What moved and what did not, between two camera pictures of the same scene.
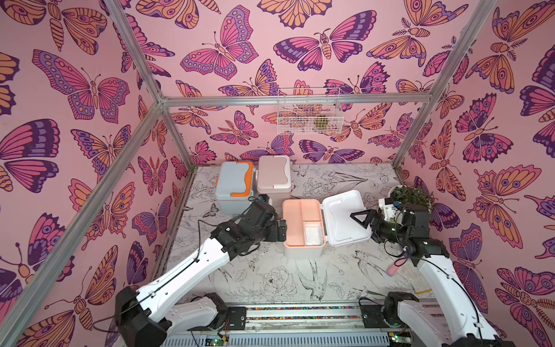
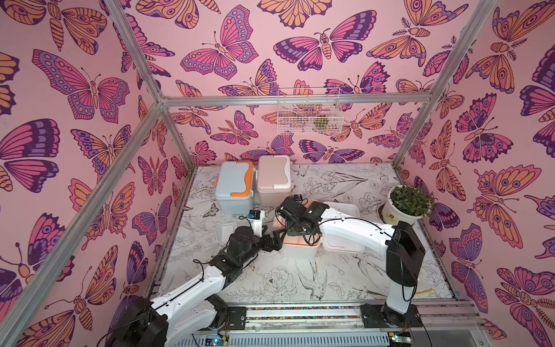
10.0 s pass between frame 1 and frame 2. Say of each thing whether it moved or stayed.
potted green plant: stayed
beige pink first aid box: stayed
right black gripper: moved
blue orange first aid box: stayed
